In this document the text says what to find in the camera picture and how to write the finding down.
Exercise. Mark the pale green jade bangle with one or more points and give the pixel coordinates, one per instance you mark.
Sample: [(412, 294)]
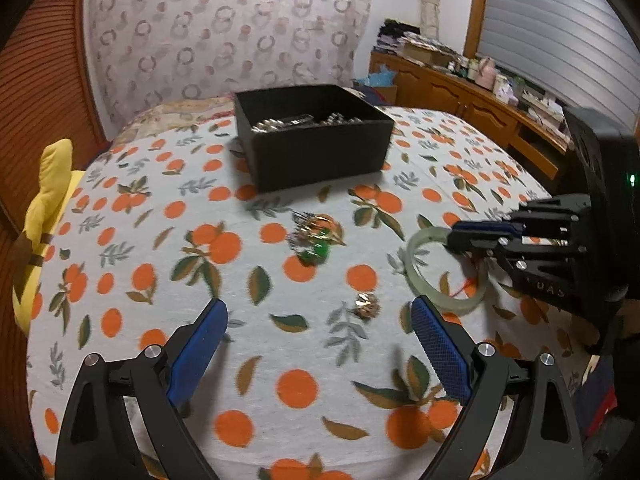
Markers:
[(417, 275)]

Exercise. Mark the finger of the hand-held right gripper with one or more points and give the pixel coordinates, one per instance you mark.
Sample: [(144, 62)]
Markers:
[(485, 229), (475, 246)]

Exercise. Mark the pink bottle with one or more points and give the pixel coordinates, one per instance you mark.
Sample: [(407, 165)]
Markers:
[(485, 72)]

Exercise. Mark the cardboard box with patterned cloth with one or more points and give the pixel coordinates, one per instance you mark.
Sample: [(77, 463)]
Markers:
[(430, 50)]

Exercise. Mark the black cardboard box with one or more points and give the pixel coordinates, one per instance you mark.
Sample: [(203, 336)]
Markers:
[(320, 155)]

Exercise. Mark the floral blanket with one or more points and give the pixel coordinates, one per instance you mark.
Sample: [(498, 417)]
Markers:
[(175, 112)]

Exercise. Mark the wooden window frame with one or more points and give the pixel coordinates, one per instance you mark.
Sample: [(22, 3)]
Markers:
[(477, 5)]

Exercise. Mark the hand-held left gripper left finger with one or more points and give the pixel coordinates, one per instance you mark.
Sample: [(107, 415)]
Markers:
[(197, 347)]

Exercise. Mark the wooden cabinet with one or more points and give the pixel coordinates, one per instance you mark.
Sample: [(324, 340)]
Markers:
[(450, 95)]

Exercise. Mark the stack of folded clothes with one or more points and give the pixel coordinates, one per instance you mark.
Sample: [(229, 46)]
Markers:
[(395, 37)]

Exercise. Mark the circle print curtain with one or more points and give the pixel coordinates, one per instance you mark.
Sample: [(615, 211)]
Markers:
[(225, 30)]

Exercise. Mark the grey window blind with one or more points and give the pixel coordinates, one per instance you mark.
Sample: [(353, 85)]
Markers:
[(560, 25)]

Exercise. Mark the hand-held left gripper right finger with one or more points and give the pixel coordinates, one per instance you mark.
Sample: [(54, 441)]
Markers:
[(442, 345)]

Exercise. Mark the blue plastic bag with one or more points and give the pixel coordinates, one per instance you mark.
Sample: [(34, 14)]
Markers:
[(380, 79)]

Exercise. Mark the white tissue box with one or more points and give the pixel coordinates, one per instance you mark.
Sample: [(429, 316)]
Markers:
[(504, 91)]

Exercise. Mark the yellow plush toy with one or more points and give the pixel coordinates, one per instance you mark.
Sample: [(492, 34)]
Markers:
[(45, 200)]

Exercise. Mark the wooden louvred wardrobe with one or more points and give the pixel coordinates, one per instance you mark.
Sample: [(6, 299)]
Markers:
[(40, 85)]

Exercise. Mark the small cardboard box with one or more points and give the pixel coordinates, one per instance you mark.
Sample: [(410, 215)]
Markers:
[(386, 95)]

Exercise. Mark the green pendant charm cluster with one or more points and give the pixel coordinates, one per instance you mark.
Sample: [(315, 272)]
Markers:
[(316, 250)]

